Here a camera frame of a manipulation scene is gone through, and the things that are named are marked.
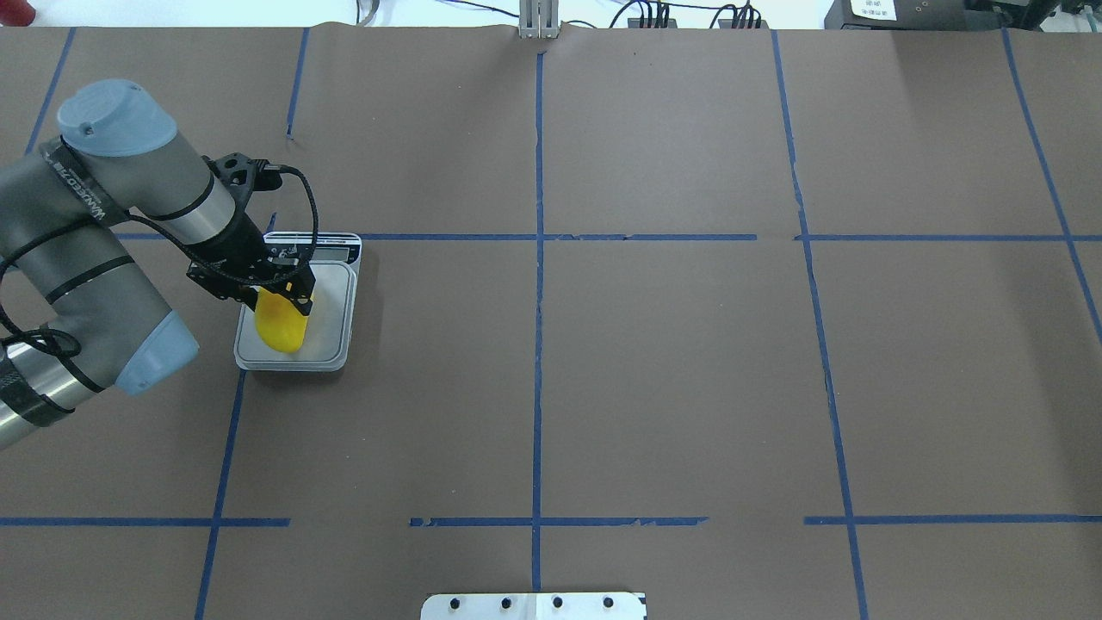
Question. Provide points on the silver digital kitchen scale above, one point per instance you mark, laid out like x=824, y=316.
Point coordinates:
x=335, y=264

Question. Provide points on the orange connector board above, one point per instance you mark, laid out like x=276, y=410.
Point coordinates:
x=653, y=15
x=738, y=17

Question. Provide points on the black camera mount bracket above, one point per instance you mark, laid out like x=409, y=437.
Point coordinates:
x=244, y=176

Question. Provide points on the brown paper table cover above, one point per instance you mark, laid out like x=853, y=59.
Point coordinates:
x=800, y=324

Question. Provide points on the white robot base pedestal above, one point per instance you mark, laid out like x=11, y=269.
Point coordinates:
x=536, y=605

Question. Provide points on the left orange connector board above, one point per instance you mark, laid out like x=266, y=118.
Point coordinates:
x=653, y=15

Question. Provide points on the black box with label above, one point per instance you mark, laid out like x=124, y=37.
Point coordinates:
x=909, y=15

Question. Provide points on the aluminium frame post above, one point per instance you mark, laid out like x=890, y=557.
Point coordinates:
x=539, y=19

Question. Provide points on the yellow mango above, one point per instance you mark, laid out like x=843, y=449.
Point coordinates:
x=279, y=323

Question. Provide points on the right orange connector board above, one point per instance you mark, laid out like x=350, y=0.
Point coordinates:
x=738, y=17

